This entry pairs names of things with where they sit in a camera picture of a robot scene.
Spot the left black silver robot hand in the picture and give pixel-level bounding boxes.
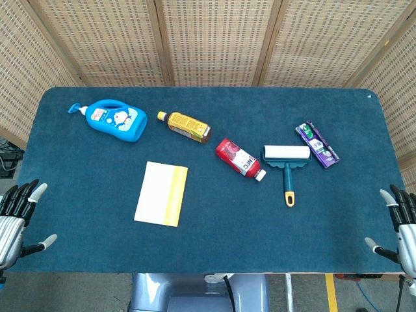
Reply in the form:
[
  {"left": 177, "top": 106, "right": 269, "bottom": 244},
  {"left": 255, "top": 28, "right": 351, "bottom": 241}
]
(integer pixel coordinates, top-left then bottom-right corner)
[{"left": 0, "top": 179, "right": 59, "bottom": 270}]

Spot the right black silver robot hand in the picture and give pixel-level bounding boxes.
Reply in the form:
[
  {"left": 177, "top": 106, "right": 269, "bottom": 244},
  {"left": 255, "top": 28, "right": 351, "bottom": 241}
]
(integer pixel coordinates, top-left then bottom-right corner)
[{"left": 364, "top": 184, "right": 416, "bottom": 279}]

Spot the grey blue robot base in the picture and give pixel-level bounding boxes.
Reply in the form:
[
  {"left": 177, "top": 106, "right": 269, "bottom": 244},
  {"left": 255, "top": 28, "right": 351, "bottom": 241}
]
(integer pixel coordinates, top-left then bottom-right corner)
[{"left": 127, "top": 272, "right": 270, "bottom": 312}]

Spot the white and yellow notepad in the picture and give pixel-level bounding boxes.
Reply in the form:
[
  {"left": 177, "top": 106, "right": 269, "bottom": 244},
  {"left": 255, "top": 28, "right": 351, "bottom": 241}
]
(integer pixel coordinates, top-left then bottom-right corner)
[{"left": 133, "top": 161, "right": 189, "bottom": 227}]

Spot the purple toothpaste box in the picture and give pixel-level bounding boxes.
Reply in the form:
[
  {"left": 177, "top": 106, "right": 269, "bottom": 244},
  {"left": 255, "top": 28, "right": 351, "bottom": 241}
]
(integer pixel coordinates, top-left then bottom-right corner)
[{"left": 294, "top": 121, "right": 341, "bottom": 169}]

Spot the white table leg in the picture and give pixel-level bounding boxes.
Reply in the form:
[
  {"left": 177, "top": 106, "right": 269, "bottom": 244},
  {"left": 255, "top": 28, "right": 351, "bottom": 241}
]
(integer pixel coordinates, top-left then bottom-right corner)
[{"left": 284, "top": 273, "right": 294, "bottom": 312}]

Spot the teal lint roller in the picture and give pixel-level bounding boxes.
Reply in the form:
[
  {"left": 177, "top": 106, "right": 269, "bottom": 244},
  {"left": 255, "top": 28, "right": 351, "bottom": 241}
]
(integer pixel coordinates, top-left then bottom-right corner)
[{"left": 261, "top": 145, "right": 313, "bottom": 207}]

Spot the blue cartoon detergent bottle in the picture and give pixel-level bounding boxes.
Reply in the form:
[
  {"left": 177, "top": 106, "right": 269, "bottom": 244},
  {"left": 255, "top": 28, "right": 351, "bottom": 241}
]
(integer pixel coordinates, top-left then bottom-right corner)
[{"left": 68, "top": 99, "right": 148, "bottom": 144}]

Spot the red NFC juice bottle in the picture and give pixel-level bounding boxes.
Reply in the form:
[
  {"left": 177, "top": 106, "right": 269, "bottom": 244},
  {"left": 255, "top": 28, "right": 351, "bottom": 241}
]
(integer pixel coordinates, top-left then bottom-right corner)
[{"left": 216, "top": 138, "right": 267, "bottom": 183}]

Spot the dark blue table mat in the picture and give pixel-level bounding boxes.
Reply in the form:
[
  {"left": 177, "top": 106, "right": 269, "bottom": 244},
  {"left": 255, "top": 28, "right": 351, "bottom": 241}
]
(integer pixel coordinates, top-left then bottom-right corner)
[{"left": 8, "top": 86, "right": 411, "bottom": 274}]

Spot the yellow label tea bottle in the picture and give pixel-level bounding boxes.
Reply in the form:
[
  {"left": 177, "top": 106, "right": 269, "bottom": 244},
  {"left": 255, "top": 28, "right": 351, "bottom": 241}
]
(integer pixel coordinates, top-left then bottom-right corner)
[{"left": 157, "top": 110, "right": 213, "bottom": 144}]

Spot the bamboo folding screen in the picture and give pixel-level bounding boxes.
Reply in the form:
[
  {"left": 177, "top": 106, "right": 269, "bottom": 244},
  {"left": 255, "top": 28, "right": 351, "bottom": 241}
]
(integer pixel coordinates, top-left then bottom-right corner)
[{"left": 0, "top": 0, "right": 416, "bottom": 192}]

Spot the black equipment with cables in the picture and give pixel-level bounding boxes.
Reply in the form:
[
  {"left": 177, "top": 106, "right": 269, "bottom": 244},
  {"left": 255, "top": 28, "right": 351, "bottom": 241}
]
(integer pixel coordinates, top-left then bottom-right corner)
[{"left": 0, "top": 137, "right": 25, "bottom": 178}]

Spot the blue cable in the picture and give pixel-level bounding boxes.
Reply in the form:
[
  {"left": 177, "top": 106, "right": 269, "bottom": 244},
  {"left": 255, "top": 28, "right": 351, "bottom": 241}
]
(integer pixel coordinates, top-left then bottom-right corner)
[{"left": 354, "top": 279, "right": 371, "bottom": 312}]

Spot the black cable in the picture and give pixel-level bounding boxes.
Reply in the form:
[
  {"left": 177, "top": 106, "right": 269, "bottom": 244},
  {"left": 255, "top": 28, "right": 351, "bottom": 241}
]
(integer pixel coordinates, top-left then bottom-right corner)
[{"left": 222, "top": 274, "right": 236, "bottom": 312}]

